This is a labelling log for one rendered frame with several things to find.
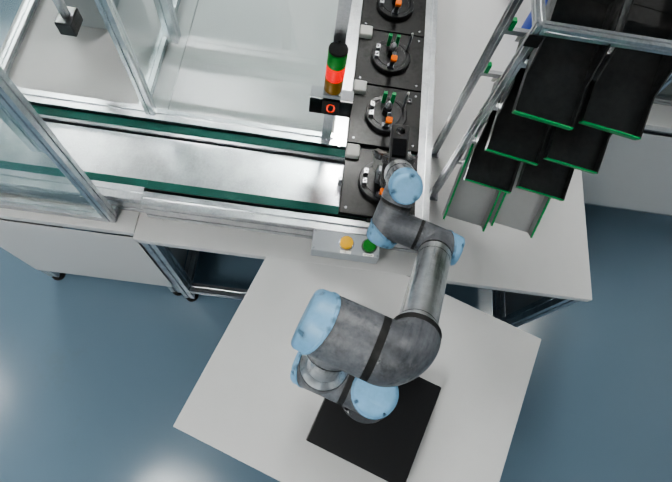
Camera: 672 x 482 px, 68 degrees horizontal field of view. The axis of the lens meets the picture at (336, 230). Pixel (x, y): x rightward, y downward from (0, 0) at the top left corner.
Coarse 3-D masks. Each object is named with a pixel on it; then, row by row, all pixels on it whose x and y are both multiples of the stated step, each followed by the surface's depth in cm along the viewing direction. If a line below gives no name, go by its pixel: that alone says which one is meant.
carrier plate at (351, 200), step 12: (360, 156) 164; (372, 156) 164; (348, 168) 162; (360, 168) 162; (348, 180) 160; (348, 192) 159; (360, 192) 159; (348, 204) 157; (360, 204) 158; (372, 204) 158; (360, 216) 157; (372, 216) 156
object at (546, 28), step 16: (512, 0) 116; (512, 16) 118; (496, 32) 124; (528, 32) 103; (544, 32) 100; (560, 32) 100; (576, 32) 99; (592, 32) 100; (608, 32) 100; (528, 48) 105; (640, 48) 101; (656, 48) 101; (480, 64) 134; (512, 64) 110; (464, 96) 148; (496, 96) 120; (480, 112) 128; (448, 128) 164; (480, 128) 133; (464, 144) 140; (448, 176) 158; (432, 192) 170
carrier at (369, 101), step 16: (368, 96) 173; (384, 96) 166; (400, 96) 174; (416, 96) 174; (352, 112) 170; (368, 112) 168; (384, 112) 166; (400, 112) 169; (416, 112) 172; (352, 128) 167; (368, 128) 168; (384, 128) 166; (416, 128) 170; (368, 144) 166; (384, 144) 166; (416, 144) 167
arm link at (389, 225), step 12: (384, 204) 115; (384, 216) 115; (396, 216) 115; (408, 216) 116; (372, 228) 117; (384, 228) 116; (396, 228) 115; (408, 228) 115; (372, 240) 117; (384, 240) 116; (396, 240) 117; (408, 240) 115
